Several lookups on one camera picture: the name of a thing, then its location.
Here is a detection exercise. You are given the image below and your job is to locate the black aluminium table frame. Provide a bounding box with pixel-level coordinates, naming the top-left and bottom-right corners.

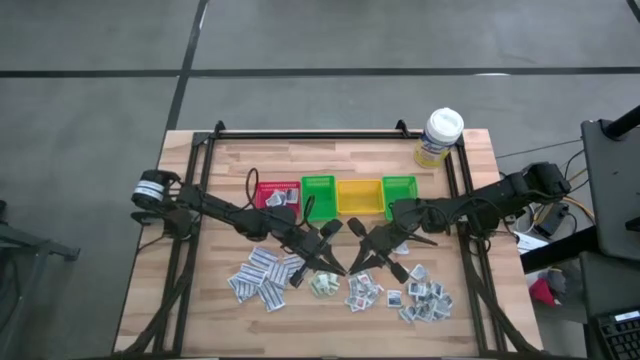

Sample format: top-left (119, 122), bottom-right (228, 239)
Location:
top-left (113, 119), bottom-right (546, 360)

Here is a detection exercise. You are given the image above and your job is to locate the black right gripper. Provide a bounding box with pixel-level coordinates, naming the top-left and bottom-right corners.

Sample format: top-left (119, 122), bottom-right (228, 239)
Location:
top-left (347, 217), bottom-right (416, 285)

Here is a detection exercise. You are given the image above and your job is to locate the black power box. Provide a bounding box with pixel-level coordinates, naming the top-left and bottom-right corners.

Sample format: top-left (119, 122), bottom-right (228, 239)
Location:
top-left (532, 209), bottom-right (566, 239)

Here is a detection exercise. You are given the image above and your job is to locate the red grey fabric bundle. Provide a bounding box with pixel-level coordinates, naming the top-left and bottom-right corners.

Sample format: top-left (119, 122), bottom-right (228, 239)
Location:
top-left (528, 268), bottom-right (569, 307)

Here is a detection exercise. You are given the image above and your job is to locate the grey metal stand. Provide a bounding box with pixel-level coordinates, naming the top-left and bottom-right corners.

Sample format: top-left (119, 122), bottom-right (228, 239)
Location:
top-left (0, 199), bottom-right (81, 360)

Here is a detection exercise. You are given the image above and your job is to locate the yellow Lysol wipes canister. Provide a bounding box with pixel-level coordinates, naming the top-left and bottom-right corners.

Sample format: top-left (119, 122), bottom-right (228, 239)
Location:
top-left (414, 107), bottom-right (465, 170)

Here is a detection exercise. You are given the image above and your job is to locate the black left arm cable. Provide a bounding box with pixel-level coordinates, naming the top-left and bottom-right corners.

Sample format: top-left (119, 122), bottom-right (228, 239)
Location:
top-left (245, 168), bottom-right (260, 207)

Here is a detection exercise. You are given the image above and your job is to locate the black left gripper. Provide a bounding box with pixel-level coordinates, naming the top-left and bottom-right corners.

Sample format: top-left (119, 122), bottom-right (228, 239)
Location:
top-left (279, 218), bottom-right (347, 289)

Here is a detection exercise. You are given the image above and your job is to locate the yellow cable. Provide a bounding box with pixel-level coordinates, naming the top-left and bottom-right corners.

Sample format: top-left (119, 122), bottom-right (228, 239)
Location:
top-left (564, 167), bottom-right (597, 224)

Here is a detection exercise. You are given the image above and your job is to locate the yellow plastic basket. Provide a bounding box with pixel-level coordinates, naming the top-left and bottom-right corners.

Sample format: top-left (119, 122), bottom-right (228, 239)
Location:
top-left (335, 178), bottom-right (386, 217)

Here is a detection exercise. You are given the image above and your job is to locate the red plastic basket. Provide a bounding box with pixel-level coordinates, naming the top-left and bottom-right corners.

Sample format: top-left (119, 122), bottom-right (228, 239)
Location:
top-left (253, 180), bottom-right (302, 217)

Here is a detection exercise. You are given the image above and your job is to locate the black keyboard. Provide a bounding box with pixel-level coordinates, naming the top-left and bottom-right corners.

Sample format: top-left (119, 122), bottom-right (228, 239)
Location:
top-left (594, 309), bottom-right (640, 360)

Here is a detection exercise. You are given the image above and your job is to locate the black pole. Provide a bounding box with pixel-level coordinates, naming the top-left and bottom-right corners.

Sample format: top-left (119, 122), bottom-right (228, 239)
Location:
top-left (602, 104), bottom-right (640, 141)

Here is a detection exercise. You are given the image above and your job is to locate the white paper sheet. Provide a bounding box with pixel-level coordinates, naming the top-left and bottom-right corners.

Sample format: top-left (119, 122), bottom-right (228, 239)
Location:
top-left (512, 230), bottom-right (549, 256)

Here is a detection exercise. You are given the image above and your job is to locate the black desk bar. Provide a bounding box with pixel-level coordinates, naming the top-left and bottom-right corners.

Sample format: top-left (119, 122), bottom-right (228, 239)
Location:
top-left (519, 225), bottom-right (601, 274)

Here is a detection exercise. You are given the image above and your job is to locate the green plastic basket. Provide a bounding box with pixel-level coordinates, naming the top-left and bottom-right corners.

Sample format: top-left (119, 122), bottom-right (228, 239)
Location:
top-left (382, 175), bottom-right (419, 221)
top-left (300, 174), bottom-right (339, 222)

